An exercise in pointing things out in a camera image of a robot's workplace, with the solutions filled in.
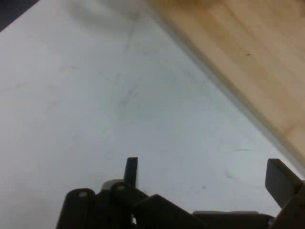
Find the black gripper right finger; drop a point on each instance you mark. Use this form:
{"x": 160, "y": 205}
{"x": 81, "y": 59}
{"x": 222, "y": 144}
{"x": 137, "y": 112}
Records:
{"x": 280, "y": 181}

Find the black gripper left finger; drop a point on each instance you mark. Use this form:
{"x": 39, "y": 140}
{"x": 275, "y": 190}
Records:
{"x": 119, "y": 202}

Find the white plastic board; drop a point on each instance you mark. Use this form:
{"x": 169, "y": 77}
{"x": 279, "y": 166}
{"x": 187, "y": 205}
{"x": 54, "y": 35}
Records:
{"x": 107, "y": 107}

